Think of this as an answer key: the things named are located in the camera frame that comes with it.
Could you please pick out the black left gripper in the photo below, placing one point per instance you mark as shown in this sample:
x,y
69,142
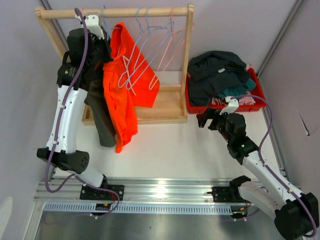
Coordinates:
x,y
104,43

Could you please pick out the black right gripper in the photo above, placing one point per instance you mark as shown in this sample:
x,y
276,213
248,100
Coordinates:
x,y
210,113

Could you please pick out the green shorts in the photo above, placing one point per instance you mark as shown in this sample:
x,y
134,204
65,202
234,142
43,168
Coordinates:
x,y
238,90

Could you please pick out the orange shorts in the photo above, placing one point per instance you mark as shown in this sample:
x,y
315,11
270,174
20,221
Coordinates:
x,y
126,82

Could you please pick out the pink shark print shorts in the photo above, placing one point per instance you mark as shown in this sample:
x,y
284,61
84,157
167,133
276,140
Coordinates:
x,y
240,100

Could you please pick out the dark navy shorts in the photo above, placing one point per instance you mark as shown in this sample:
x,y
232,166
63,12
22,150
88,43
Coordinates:
x,y
213,72

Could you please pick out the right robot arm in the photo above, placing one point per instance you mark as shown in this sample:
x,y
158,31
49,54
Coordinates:
x,y
294,213

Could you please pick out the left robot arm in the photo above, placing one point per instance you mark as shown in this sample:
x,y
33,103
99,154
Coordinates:
x,y
81,64

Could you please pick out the olive grey shorts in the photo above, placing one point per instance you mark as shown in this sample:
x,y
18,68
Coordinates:
x,y
96,100

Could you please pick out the wooden clothes rack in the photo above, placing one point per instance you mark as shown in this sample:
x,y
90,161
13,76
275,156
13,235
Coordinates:
x,y
170,106

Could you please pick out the red plastic bin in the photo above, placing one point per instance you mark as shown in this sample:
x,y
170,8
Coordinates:
x,y
219,104

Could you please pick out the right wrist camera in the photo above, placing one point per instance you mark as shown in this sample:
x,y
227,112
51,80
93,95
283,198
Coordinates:
x,y
231,107

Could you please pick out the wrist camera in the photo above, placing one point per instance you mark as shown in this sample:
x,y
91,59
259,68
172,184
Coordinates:
x,y
231,107
93,24

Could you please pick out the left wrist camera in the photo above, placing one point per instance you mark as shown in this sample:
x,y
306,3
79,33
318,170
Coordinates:
x,y
93,24

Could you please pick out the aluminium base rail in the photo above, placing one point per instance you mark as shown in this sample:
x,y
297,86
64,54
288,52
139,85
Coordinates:
x,y
182,196

